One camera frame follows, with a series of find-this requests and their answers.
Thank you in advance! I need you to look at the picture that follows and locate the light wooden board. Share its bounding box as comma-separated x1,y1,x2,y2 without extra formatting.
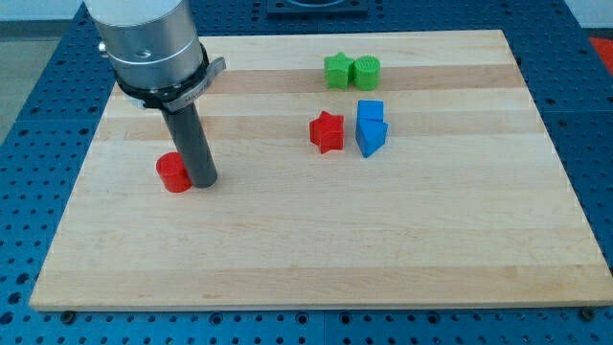
30,30,612,311

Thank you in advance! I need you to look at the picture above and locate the red star block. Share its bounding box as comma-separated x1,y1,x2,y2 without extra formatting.
309,111,345,154

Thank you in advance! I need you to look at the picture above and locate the blue cube block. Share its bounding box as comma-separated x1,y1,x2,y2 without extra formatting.
356,100,384,122

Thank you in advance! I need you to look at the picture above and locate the black clamp ring with lever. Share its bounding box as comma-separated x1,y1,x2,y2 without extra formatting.
113,43,227,113

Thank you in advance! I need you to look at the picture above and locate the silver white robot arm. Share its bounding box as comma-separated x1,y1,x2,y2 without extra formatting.
84,0,204,89

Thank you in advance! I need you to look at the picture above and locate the green star block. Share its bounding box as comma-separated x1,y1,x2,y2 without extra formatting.
324,52,354,89

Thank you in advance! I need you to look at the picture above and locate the green cylinder block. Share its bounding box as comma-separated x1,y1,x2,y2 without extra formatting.
353,56,381,91

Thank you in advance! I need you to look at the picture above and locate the red cylinder block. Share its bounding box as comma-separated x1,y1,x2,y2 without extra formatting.
155,151,192,193

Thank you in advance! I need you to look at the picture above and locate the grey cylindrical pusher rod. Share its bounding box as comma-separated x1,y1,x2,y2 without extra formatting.
162,103,217,188

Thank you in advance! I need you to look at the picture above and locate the blue triangular prism block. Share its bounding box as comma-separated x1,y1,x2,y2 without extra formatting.
355,120,389,158

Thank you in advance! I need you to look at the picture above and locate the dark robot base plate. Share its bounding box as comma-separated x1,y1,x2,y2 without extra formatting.
264,0,369,17

